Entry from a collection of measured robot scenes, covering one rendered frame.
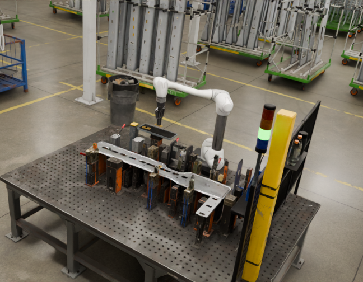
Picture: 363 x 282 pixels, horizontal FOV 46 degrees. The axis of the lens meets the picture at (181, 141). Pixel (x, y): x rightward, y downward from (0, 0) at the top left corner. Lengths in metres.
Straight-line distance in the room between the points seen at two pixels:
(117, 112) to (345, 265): 3.90
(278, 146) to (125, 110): 4.35
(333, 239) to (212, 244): 1.99
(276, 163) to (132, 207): 1.55
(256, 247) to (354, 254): 2.14
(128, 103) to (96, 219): 3.30
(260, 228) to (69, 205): 1.70
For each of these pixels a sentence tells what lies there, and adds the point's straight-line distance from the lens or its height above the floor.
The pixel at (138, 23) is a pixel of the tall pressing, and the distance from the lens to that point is 8.40.
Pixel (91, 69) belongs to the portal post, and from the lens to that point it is 7.56.
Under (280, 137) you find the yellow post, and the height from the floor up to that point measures 1.86.
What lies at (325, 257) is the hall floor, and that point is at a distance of 4.88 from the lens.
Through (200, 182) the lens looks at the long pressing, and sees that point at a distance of 3.68.
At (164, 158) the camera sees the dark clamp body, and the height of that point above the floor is 1.01.
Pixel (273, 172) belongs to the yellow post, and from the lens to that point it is 2.75.
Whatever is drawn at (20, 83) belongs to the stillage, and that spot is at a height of 0.19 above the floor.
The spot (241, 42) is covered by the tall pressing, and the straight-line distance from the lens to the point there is 11.35.
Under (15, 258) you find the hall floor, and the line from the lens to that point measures 4.46.
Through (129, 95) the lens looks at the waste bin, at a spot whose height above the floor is 0.55.
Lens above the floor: 2.93
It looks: 26 degrees down
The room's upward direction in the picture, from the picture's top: 6 degrees clockwise
